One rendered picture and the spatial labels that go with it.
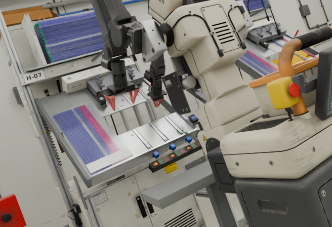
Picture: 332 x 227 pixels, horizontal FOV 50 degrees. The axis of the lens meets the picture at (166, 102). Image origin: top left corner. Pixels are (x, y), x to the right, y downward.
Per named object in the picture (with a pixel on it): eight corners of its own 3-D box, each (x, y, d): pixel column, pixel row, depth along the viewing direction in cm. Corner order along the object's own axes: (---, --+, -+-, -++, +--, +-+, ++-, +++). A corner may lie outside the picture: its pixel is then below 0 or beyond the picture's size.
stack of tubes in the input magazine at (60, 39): (124, 44, 239) (110, 6, 238) (51, 63, 214) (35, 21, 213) (117, 49, 250) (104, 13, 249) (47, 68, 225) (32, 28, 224)
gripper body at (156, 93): (146, 95, 210) (146, 85, 206) (160, 91, 216) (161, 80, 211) (152, 100, 206) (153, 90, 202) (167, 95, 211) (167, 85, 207)
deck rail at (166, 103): (198, 136, 206) (199, 129, 202) (195, 138, 205) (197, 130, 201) (134, 75, 249) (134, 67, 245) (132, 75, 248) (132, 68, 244)
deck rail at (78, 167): (91, 186, 173) (91, 178, 169) (88, 188, 172) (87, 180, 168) (39, 105, 215) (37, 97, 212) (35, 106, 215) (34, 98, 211)
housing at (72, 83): (135, 80, 246) (135, 62, 237) (68, 101, 222) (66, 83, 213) (129, 74, 251) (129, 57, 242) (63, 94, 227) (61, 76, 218)
